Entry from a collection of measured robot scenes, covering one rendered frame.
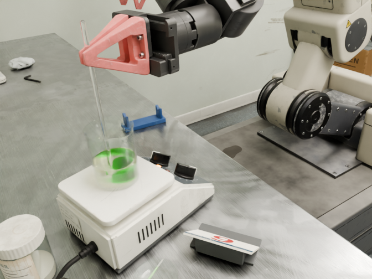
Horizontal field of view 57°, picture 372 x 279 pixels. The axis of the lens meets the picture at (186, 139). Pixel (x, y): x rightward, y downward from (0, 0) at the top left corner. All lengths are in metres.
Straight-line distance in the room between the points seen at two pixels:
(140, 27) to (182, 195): 0.23
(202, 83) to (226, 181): 1.76
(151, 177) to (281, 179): 0.84
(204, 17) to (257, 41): 2.08
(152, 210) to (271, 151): 1.00
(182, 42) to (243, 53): 2.04
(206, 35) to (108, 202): 0.26
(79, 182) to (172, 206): 0.13
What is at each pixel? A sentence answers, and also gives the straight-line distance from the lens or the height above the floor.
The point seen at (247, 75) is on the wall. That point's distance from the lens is 2.57.
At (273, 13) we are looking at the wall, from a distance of 2.61.
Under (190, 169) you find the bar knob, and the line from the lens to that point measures 0.53.
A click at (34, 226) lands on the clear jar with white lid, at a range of 0.46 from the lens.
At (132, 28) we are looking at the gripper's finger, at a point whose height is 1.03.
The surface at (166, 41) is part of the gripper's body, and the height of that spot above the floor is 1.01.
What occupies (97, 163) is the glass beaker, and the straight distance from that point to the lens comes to 0.44.
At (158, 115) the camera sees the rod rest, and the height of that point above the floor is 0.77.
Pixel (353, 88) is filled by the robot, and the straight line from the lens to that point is 1.63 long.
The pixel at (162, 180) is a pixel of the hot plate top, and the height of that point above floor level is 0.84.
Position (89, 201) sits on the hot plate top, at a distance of 0.46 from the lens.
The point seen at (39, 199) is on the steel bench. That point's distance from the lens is 0.64.
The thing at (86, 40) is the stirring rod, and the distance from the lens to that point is 0.41.
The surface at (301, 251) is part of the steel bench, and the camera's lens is 0.51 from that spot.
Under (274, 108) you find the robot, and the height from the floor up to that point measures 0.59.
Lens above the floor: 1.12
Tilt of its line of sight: 31 degrees down
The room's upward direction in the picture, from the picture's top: 4 degrees counter-clockwise
